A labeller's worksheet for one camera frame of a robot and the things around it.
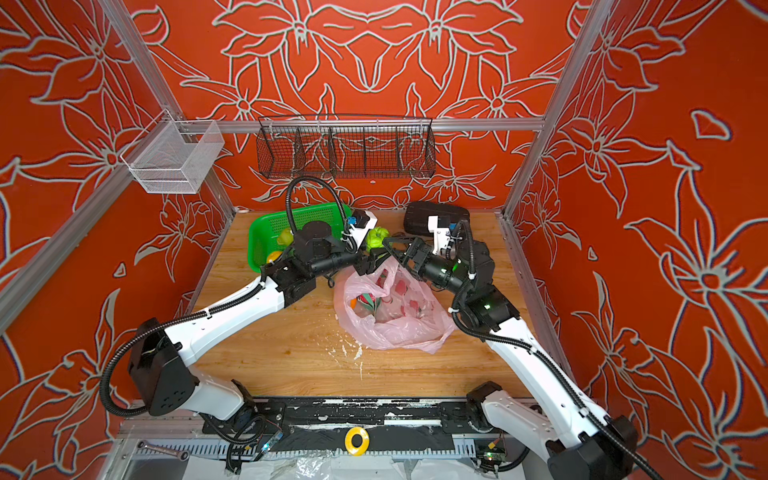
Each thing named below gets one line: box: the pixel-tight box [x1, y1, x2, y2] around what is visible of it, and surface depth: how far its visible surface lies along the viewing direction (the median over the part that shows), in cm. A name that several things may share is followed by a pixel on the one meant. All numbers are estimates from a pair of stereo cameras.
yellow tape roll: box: [344, 426, 370, 456], surface depth 70 cm
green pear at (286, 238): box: [278, 228, 294, 247], surface depth 106 cm
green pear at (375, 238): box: [366, 226, 389, 253], surface depth 67 cm
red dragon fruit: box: [354, 293, 382, 318], surface depth 90 cm
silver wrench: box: [137, 440, 190, 461], surface depth 71 cm
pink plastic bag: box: [334, 257, 456, 355], surface depth 81 cm
